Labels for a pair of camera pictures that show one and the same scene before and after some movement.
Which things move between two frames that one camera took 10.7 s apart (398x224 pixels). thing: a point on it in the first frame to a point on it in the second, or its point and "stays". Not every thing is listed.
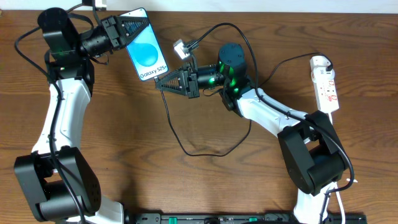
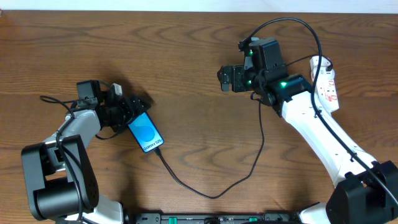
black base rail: x=245 y=218 stays
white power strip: x=323 y=81 stays
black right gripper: x=190 y=81 to x=237 y=78
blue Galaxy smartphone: x=145 y=50 to x=146 y=132
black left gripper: x=111 y=32 to x=134 y=108
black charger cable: x=252 y=113 to x=237 y=183
